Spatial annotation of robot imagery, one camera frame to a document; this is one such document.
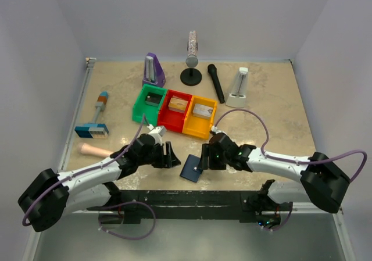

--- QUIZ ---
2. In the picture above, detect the white card stack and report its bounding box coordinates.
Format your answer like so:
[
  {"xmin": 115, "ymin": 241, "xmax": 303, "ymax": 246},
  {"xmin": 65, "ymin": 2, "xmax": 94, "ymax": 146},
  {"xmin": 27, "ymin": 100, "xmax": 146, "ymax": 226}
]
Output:
[{"xmin": 192, "ymin": 103, "xmax": 213, "ymax": 119}]

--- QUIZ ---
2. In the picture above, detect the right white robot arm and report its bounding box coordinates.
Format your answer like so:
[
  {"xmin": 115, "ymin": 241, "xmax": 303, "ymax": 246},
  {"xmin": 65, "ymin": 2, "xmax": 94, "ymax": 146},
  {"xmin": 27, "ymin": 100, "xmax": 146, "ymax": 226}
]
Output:
[{"xmin": 196, "ymin": 133, "xmax": 350, "ymax": 213}]

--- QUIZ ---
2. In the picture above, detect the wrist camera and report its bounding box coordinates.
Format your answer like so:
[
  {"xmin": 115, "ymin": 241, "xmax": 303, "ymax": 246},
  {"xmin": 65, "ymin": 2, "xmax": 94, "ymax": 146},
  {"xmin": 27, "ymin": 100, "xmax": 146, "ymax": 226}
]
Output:
[
  {"xmin": 210, "ymin": 126, "xmax": 225, "ymax": 135},
  {"xmin": 147, "ymin": 124, "xmax": 167, "ymax": 144}
]

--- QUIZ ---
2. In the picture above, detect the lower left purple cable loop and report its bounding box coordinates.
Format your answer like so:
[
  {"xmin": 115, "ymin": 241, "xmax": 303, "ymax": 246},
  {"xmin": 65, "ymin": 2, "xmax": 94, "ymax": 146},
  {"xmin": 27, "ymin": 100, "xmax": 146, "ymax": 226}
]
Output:
[{"xmin": 98, "ymin": 201, "xmax": 157, "ymax": 241}]

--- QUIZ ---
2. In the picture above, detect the glitter microphone on stand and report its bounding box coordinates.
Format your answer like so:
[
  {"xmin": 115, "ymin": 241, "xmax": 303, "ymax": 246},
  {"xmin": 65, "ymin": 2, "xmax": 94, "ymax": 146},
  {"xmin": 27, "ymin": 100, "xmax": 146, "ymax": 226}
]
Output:
[{"xmin": 185, "ymin": 30, "xmax": 198, "ymax": 68}]

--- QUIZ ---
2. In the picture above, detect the blue toy block hammer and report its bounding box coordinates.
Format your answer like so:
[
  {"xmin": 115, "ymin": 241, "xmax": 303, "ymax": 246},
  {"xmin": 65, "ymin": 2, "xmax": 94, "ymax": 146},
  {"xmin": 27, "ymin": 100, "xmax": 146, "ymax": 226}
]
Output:
[{"xmin": 74, "ymin": 91, "xmax": 109, "ymax": 139}]

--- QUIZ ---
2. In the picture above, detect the white metronome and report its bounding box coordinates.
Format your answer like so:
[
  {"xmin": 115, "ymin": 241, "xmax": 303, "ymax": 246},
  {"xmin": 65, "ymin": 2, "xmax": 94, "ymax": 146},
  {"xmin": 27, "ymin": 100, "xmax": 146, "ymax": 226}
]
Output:
[{"xmin": 226, "ymin": 67, "xmax": 249, "ymax": 108}]

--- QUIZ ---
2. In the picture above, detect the orange card stack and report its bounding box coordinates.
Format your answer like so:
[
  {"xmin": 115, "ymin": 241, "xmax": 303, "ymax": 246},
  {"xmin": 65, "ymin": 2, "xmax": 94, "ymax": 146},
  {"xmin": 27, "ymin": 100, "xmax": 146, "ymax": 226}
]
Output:
[{"xmin": 168, "ymin": 96, "xmax": 188, "ymax": 113}]

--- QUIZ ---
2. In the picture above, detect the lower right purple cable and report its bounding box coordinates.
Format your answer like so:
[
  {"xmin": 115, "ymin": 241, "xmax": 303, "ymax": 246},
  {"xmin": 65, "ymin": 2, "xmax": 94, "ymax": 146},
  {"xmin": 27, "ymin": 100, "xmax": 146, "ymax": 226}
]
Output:
[{"xmin": 260, "ymin": 201, "xmax": 294, "ymax": 233}]

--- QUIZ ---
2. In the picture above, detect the red plastic bin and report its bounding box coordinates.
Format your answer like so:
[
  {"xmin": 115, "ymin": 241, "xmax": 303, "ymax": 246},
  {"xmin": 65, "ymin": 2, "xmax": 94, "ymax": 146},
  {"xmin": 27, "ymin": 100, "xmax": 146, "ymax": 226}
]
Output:
[{"xmin": 157, "ymin": 89, "xmax": 192, "ymax": 133}]

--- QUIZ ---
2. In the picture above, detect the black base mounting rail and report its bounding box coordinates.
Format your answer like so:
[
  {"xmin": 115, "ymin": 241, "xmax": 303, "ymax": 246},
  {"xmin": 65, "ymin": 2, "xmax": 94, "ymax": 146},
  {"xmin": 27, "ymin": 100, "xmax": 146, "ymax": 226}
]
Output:
[{"xmin": 86, "ymin": 189, "xmax": 294, "ymax": 224}]

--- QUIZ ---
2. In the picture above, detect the black handheld microphone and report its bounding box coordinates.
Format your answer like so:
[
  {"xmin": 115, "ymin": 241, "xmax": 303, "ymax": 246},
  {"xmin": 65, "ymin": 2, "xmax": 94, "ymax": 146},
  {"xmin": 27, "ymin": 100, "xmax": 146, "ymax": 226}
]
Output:
[{"xmin": 208, "ymin": 64, "xmax": 225, "ymax": 103}]

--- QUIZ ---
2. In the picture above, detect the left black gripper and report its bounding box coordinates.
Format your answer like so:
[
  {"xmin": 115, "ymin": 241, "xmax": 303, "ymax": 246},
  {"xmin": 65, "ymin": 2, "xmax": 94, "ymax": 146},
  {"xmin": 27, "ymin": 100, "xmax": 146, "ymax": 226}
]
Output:
[{"xmin": 138, "ymin": 141, "xmax": 181, "ymax": 169}]

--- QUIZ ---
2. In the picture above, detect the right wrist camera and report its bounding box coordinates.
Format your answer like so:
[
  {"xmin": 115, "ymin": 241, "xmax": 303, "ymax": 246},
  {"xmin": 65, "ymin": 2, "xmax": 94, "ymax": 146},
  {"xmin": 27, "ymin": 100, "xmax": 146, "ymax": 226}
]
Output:
[{"xmin": 210, "ymin": 126, "xmax": 225, "ymax": 135}]

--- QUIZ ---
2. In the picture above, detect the yellow plastic bin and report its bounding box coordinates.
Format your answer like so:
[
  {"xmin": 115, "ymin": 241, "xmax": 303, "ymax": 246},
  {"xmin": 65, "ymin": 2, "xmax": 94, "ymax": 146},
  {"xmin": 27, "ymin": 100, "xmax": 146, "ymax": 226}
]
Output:
[{"xmin": 182, "ymin": 95, "xmax": 217, "ymax": 140}]

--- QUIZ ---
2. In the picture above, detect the black round microphone stand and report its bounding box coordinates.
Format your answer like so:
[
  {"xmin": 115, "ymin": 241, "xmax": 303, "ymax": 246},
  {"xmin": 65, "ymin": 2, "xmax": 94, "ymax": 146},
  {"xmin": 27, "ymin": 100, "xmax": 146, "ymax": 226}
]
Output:
[{"xmin": 180, "ymin": 68, "xmax": 202, "ymax": 86}]

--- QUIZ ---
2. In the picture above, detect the purple metronome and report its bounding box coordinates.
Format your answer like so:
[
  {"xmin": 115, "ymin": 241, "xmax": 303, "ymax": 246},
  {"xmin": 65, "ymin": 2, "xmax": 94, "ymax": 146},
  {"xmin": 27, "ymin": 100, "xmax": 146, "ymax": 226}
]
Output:
[{"xmin": 142, "ymin": 52, "xmax": 166, "ymax": 88}]

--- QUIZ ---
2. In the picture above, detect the navy blue card holder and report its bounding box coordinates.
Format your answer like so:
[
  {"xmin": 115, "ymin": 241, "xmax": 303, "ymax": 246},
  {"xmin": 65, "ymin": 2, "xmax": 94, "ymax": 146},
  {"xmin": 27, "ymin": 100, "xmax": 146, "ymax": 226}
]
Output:
[{"xmin": 180, "ymin": 154, "xmax": 203, "ymax": 183}]

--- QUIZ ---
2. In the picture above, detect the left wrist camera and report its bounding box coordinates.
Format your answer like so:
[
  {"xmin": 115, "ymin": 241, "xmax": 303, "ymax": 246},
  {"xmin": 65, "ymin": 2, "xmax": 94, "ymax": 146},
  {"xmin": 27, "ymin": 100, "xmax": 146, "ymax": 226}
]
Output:
[{"xmin": 147, "ymin": 124, "xmax": 167, "ymax": 144}]

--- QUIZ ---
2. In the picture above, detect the green plastic bin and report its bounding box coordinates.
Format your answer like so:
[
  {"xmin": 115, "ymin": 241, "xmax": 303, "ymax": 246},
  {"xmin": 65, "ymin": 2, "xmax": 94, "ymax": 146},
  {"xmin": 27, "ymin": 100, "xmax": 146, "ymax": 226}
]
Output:
[{"xmin": 132, "ymin": 84, "xmax": 167, "ymax": 126}]

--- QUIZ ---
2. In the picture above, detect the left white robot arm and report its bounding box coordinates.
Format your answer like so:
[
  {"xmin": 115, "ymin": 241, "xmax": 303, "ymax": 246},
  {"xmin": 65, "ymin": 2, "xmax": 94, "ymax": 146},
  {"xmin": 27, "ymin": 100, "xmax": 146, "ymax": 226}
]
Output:
[{"xmin": 17, "ymin": 134, "xmax": 181, "ymax": 232}]

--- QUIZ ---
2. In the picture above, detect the black card stack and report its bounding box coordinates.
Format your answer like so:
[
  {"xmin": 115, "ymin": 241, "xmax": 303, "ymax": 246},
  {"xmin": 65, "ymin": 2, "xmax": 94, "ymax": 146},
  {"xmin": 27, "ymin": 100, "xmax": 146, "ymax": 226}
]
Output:
[{"xmin": 145, "ymin": 92, "xmax": 163, "ymax": 107}]

